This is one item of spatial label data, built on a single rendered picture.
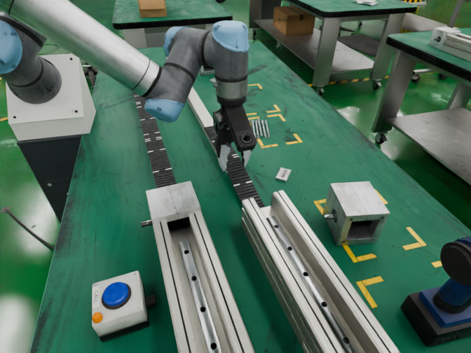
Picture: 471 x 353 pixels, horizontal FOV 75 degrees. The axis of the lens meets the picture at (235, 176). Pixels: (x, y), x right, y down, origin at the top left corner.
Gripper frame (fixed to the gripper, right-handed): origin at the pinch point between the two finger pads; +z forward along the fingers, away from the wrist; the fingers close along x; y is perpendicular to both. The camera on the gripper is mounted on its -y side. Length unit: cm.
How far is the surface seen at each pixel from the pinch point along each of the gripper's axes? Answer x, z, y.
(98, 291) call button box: 34.7, -2.9, -28.6
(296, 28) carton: -196, 50, 312
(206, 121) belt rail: 0.6, 0.1, 27.1
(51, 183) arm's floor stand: 57, 21, 39
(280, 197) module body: -3.3, -5.3, -20.1
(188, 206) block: 16.2, -6.3, -17.2
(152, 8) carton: -6, -4, 201
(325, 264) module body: -3.2, -5.2, -38.2
